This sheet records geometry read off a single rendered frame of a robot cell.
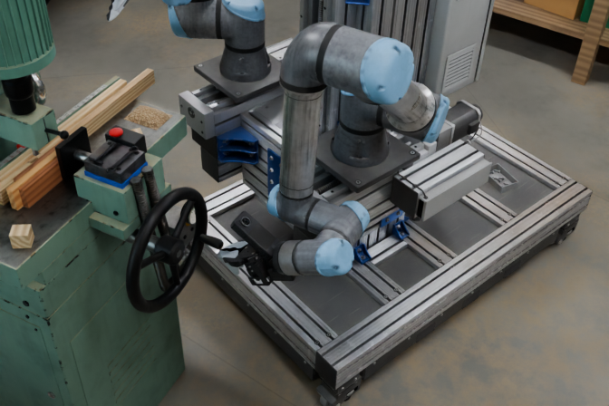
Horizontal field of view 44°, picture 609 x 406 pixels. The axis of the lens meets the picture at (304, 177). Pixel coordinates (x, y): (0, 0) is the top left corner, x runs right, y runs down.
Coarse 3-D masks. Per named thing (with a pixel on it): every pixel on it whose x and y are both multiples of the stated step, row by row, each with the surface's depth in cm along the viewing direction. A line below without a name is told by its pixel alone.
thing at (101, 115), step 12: (144, 72) 195; (132, 84) 191; (144, 84) 195; (120, 96) 187; (132, 96) 192; (96, 108) 183; (108, 108) 184; (120, 108) 188; (84, 120) 179; (96, 120) 181; (108, 120) 185; (36, 156) 167; (24, 168) 164; (12, 180) 161; (0, 192) 158
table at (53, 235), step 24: (120, 120) 186; (96, 144) 178; (168, 144) 184; (48, 192) 164; (72, 192) 164; (168, 192) 172; (0, 216) 158; (24, 216) 158; (48, 216) 158; (72, 216) 159; (96, 216) 163; (0, 240) 152; (48, 240) 153; (72, 240) 160; (0, 264) 148; (24, 264) 148; (48, 264) 155
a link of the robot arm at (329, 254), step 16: (304, 240) 156; (320, 240) 153; (336, 240) 151; (304, 256) 153; (320, 256) 150; (336, 256) 149; (352, 256) 153; (304, 272) 154; (320, 272) 152; (336, 272) 150
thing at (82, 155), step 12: (72, 132) 166; (84, 132) 167; (60, 144) 162; (72, 144) 164; (84, 144) 168; (60, 156) 162; (72, 156) 166; (84, 156) 165; (60, 168) 165; (72, 168) 167
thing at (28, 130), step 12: (0, 96) 162; (0, 108) 159; (36, 108) 159; (48, 108) 159; (0, 120) 159; (12, 120) 157; (24, 120) 156; (36, 120) 156; (48, 120) 159; (0, 132) 161; (12, 132) 159; (24, 132) 157; (36, 132) 157; (24, 144) 160; (36, 144) 158
